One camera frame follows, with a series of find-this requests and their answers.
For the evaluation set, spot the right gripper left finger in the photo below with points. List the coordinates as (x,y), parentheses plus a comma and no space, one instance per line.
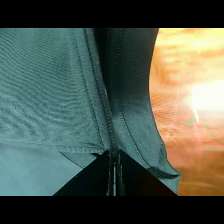
(93,181)

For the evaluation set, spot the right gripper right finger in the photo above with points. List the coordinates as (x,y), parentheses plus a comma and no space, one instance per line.
(140,183)

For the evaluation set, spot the grey-green shirt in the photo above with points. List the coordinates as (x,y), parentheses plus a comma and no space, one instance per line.
(50,83)

